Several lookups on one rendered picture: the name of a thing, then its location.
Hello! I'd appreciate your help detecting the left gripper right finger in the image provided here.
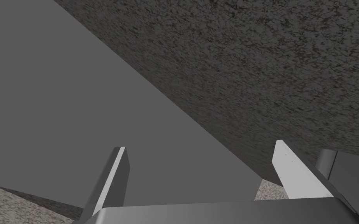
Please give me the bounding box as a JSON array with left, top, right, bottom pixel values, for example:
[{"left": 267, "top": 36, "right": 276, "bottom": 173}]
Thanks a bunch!
[{"left": 271, "top": 140, "right": 354, "bottom": 212}]

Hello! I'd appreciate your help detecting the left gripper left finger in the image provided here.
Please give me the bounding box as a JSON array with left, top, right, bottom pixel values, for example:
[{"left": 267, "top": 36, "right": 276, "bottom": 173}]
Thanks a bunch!
[{"left": 79, "top": 146, "right": 131, "bottom": 220}]

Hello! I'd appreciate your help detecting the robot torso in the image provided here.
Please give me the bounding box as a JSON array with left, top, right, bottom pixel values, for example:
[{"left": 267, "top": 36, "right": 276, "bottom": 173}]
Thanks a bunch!
[{"left": 315, "top": 149, "right": 359, "bottom": 224}]

